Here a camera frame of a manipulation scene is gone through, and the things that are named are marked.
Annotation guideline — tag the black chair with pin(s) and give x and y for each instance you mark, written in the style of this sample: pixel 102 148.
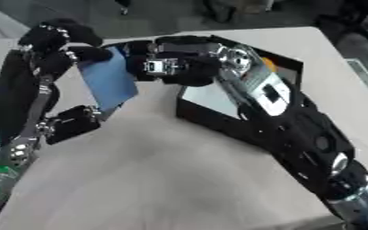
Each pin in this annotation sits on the black chair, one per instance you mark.
pixel 357 18

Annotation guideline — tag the black box with white inside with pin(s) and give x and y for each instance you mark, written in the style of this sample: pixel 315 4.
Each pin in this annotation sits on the black box with white inside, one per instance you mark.
pixel 208 99

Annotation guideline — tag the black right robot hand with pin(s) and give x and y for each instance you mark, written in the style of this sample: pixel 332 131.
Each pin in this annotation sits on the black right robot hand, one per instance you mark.
pixel 184 70

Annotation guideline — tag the small orange object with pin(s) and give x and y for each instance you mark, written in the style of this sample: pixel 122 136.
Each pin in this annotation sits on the small orange object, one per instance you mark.
pixel 269 64

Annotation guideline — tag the blue rectangular card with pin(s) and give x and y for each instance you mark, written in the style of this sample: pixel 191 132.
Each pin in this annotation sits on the blue rectangular card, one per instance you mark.
pixel 108 81

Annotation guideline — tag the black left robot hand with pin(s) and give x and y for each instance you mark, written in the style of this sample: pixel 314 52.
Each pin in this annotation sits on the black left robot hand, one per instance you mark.
pixel 19 90

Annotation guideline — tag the silver and black right robot arm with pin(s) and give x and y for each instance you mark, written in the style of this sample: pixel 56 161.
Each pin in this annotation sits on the silver and black right robot arm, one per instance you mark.
pixel 307 140

